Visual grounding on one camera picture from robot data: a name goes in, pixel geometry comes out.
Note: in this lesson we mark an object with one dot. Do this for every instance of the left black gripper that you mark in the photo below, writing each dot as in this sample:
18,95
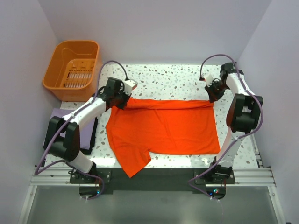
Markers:
126,98

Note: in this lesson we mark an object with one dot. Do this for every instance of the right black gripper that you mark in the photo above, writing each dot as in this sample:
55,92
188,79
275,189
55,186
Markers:
213,96

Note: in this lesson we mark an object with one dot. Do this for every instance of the orange t shirt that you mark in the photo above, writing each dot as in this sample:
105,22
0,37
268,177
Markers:
175,127

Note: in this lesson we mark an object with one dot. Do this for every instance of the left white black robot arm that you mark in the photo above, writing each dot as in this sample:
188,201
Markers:
63,134

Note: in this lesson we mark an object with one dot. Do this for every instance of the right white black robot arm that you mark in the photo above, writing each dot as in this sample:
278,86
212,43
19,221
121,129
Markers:
217,169

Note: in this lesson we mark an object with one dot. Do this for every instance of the folded lavender t shirt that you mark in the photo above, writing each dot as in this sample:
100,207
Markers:
61,112

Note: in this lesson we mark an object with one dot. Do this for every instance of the orange plastic basket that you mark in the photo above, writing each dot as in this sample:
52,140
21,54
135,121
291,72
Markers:
73,70

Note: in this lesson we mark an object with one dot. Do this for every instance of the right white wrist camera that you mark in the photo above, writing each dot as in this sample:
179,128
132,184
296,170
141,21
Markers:
208,78

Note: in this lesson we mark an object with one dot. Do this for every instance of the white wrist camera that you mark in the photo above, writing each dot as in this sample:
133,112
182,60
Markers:
208,78
129,86

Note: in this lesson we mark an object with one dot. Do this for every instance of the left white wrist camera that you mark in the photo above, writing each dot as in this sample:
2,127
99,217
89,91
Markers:
129,86

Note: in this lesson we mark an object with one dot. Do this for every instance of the aluminium table edge rail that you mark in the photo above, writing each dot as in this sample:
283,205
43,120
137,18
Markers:
254,144

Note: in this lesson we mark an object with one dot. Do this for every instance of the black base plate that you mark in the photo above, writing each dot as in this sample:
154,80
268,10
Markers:
143,185

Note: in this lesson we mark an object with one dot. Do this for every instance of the aluminium front rail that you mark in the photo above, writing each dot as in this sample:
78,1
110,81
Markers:
257,177

